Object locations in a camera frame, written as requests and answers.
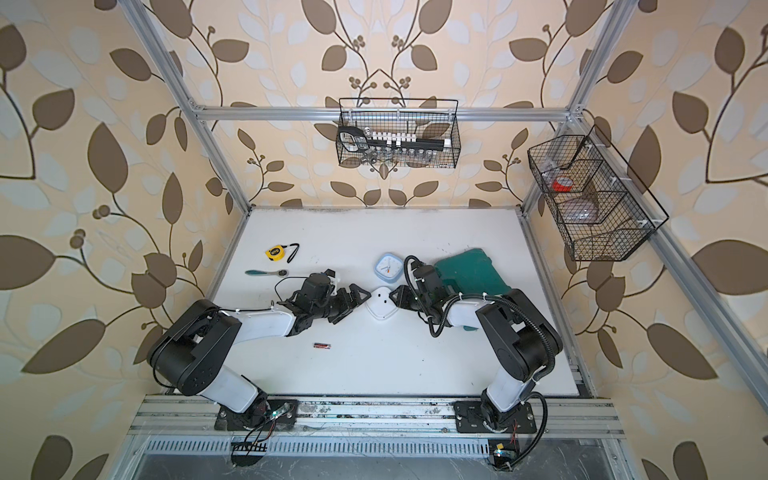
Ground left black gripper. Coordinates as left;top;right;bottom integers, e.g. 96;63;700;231
310;284;372;322

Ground light blue alarm clock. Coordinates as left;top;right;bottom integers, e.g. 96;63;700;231
374;253;404;284

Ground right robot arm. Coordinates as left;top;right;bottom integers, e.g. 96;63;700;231
389;282;563;431

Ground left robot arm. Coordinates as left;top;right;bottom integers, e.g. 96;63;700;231
146;278;371;414

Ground green plastic case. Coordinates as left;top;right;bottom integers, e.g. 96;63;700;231
434;248;511;331

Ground yellow tape measure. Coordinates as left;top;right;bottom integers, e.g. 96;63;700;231
265;243;300;263

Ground clear plastic bag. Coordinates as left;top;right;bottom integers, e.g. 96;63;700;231
559;197;599;225

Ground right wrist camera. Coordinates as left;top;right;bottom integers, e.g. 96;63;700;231
412;264;443;293

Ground teal handled ratchet tool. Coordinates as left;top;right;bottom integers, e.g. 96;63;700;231
244;269;288;277

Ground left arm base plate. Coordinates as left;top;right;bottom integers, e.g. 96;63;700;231
214;399;299;432

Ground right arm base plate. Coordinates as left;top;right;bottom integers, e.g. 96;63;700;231
453;400;537;434

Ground socket bit rail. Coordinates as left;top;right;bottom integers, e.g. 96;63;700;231
373;131;453;152

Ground black handled scissors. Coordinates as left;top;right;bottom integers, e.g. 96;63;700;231
337;126;386;153

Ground back black wire basket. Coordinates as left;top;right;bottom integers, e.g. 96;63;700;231
335;96;462;169

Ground black wire basket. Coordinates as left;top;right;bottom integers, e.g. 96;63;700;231
527;126;669;262
335;96;462;169

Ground aluminium front rail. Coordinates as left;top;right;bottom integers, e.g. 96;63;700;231
128;395;626;440

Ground right black wire basket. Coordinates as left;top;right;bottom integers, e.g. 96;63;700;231
527;126;669;262

